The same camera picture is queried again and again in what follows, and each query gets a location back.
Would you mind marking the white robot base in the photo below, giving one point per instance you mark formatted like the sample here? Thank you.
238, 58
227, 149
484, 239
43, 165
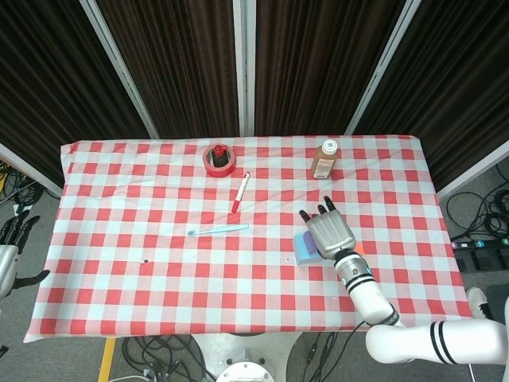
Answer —
246, 358

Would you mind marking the black power strip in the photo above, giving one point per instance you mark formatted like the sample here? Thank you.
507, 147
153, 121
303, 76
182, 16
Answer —
477, 243

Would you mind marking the black bottle red cap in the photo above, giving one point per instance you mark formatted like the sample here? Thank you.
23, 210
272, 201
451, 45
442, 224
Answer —
219, 153

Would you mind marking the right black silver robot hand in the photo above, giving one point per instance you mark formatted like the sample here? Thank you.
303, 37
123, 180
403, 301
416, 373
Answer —
332, 235

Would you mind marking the red white marker pen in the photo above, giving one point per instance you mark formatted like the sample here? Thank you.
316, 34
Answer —
241, 192

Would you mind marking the white shoe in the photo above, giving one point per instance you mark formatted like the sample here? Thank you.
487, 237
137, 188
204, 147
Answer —
477, 302

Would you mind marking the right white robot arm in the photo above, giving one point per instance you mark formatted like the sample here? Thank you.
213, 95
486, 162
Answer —
370, 294

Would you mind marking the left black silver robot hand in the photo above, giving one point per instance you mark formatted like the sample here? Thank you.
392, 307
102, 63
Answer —
8, 262

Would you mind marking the dark partition panel white frame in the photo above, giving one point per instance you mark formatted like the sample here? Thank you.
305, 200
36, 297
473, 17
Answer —
310, 59
179, 59
47, 79
457, 79

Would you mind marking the red white checkered tablecloth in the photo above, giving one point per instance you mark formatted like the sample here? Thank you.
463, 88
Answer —
199, 278

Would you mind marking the red tape roll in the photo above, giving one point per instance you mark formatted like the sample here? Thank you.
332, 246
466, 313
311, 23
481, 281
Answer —
210, 169

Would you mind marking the blue foam cube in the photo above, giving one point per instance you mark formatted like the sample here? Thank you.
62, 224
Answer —
300, 254

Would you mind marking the brown bottle white cap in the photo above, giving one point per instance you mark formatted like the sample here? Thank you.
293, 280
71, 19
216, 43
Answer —
324, 163

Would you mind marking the light blue toothbrush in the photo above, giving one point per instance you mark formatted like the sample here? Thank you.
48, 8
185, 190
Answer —
222, 229

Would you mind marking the orange foam cube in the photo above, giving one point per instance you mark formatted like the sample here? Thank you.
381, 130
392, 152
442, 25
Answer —
360, 249

